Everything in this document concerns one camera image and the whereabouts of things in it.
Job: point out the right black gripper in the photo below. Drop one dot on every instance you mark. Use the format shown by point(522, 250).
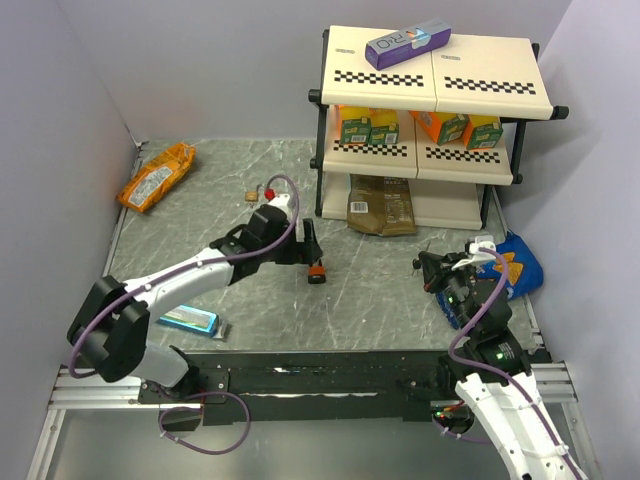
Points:
point(432, 262)

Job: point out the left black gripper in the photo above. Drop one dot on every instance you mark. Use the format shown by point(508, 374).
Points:
point(301, 252)

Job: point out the orange black padlock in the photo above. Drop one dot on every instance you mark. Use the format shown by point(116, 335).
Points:
point(316, 273)

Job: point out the brass padlock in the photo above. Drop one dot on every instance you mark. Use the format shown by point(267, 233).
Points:
point(254, 195)

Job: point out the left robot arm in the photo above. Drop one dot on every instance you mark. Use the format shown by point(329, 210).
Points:
point(110, 330)

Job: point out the brown coffee bag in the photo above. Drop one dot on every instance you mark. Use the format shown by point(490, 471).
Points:
point(380, 206)

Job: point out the blue Doritos chip bag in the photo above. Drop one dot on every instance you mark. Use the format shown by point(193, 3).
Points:
point(525, 274)

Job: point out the green yellow carton left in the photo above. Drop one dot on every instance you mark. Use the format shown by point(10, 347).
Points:
point(355, 125)

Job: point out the green yellow carton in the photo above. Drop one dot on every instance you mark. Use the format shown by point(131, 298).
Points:
point(384, 126)
point(355, 125)

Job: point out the orange green carton tilted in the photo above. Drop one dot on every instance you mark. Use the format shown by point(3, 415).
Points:
point(441, 127)

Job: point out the green orange carton right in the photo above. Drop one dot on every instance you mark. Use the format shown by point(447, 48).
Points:
point(482, 132)

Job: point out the beige three-tier shelf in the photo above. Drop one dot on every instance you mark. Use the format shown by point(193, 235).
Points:
point(450, 186)

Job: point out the blue snack bar packet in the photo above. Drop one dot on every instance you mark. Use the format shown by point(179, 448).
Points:
point(195, 321)

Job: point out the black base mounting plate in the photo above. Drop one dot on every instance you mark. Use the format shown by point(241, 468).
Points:
point(324, 385)

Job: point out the orange snack bag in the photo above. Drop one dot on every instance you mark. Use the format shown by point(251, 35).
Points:
point(154, 179)

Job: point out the purple rectangular box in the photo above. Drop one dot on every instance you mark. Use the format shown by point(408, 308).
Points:
point(405, 44)

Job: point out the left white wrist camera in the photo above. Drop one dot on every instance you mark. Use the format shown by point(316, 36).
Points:
point(282, 201)

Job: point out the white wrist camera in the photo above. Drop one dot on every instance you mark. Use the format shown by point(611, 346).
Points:
point(282, 201)
point(478, 251)

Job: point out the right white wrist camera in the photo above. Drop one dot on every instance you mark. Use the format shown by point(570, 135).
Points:
point(478, 251)

